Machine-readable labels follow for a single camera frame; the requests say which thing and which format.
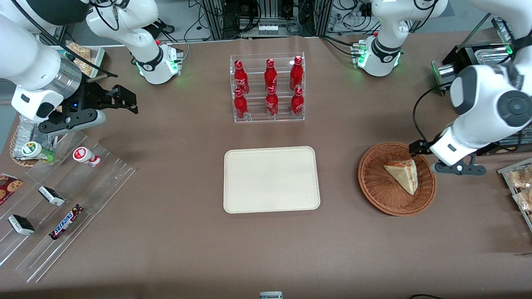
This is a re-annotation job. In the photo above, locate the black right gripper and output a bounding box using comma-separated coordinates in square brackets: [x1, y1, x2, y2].
[77, 81, 139, 115]

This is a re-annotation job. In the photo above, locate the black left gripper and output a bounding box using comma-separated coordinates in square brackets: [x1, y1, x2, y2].
[409, 140, 431, 157]

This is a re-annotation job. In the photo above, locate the triangular sandwich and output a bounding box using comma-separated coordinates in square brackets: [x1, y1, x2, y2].
[384, 159, 418, 196]

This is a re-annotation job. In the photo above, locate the metal tray with bread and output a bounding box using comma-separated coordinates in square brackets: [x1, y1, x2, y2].
[52, 41, 106, 80]

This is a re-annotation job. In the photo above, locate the brown wicker basket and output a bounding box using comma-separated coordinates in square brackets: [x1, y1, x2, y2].
[358, 142, 437, 217]

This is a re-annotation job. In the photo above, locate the grey tray with pastries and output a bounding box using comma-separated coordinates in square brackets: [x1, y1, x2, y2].
[498, 157, 532, 232]

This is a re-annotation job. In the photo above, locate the beige plastic tray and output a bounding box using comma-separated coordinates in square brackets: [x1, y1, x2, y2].
[223, 146, 321, 214]

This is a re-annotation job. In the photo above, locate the wrapped brown bread pack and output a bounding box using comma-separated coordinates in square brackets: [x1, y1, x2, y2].
[66, 42, 93, 76]

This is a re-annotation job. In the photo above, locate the white red yogurt bottle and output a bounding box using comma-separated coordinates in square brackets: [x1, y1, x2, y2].
[73, 147, 101, 168]

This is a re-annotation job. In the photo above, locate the clear acrylic stepped display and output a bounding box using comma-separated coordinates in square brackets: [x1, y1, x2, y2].
[0, 130, 137, 284]

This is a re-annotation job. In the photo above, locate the green white drink bottle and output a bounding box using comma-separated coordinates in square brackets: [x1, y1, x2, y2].
[21, 141, 56, 163]

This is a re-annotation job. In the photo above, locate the silver foil snack pack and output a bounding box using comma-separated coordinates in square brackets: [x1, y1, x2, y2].
[14, 114, 57, 159]

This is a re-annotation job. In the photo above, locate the wrapped pastry pack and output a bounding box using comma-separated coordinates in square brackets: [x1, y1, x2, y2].
[507, 165, 532, 189]
[513, 189, 532, 212]

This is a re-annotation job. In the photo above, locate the black food warmer machine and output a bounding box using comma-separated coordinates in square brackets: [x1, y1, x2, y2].
[431, 16, 532, 157]

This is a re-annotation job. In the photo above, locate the red cola bottle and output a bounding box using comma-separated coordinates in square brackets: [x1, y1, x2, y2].
[234, 60, 250, 94]
[265, 86, 279, 117]
[234, 89, 249, 120]
[289, 56, 304, 91]
[290, 87, 304, 116]
[264, 59, 278, 91]

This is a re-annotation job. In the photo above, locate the black white snack bar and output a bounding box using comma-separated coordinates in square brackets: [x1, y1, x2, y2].
[38, 186, 66, 207]
[8, 214, 36, 236]

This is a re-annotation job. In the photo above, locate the small wicker plate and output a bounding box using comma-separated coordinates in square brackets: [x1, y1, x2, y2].
[9, 125, 42, 168]

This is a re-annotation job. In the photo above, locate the aluminium equipment rack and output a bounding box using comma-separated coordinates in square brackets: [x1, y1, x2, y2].
[201, 0, 335, 40]

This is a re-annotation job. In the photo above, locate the Snickers chocolate bar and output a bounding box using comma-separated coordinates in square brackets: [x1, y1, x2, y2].
[49, 204, 85, 240]

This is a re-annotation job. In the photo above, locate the chocolate chip cookie packet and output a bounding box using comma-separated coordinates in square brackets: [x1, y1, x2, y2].
[0, 173, 24, 206]

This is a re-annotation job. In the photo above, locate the clear acrylic bottle rack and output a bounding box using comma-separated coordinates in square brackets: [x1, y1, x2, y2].
[229, 52, 305, 123]

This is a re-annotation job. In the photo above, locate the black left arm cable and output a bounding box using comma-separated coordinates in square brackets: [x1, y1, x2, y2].
[412, 84, 454, 142]

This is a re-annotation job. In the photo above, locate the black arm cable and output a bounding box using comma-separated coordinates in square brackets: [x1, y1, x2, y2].
[412, 84, 454, 142]
[10, 0, 119, 79]

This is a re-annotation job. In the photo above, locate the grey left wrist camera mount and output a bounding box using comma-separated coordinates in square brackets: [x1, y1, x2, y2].
[431, 153, 487, 176]

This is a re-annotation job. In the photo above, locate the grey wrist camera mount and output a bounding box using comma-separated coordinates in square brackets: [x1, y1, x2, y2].
[39, 109, 107, 136]
[431, 153, 487, 176]

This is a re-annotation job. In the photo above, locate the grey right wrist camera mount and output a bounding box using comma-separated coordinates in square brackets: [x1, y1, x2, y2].
[39, 109, 107, 136]

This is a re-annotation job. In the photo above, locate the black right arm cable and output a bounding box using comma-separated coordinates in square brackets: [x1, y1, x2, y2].
[10, 0, 119, 79]

